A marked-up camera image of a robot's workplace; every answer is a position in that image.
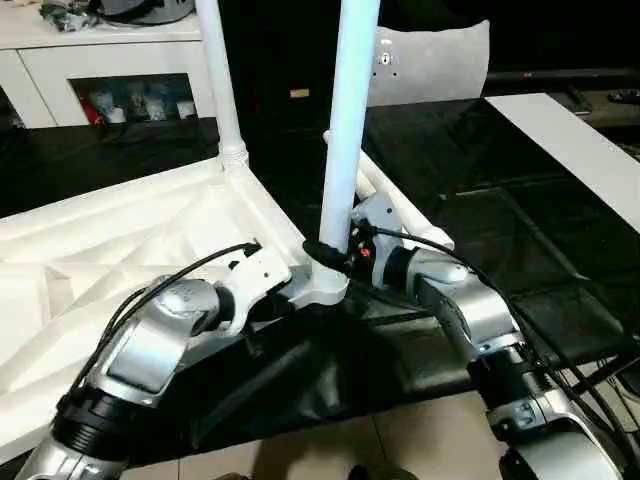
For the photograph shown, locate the white board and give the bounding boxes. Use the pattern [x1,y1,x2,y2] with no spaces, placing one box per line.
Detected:
[486,93,640,235]

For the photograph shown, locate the white plastic table leg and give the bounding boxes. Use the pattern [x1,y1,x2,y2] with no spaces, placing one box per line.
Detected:
[194,0,250,175]
[358,152,457,252]
[311,0,384,284]
[323,130,377,199]

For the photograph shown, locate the black bar red light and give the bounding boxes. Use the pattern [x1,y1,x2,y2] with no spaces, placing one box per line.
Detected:
[486,69,640,85]

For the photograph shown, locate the white plastic table top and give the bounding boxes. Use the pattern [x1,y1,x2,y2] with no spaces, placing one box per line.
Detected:
[0,153,352,464]

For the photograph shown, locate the white cabinet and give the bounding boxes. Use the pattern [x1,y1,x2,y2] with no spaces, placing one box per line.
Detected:
[0,0,222,130]

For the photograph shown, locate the grey cushion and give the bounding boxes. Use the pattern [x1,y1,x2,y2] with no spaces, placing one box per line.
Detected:
[368,19,491,108]

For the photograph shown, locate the black mat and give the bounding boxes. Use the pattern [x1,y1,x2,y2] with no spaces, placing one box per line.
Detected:
[0,97,640,456]

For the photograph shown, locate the dark blue cabinet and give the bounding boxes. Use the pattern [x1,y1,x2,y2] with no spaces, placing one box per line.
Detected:
[215,0,349,134]

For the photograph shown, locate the dark grey bag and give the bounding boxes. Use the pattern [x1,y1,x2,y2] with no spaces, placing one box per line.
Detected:
[41,0,195,32]

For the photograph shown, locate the loose floor cables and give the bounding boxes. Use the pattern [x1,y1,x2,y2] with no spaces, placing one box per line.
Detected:
[574,359,640,436]

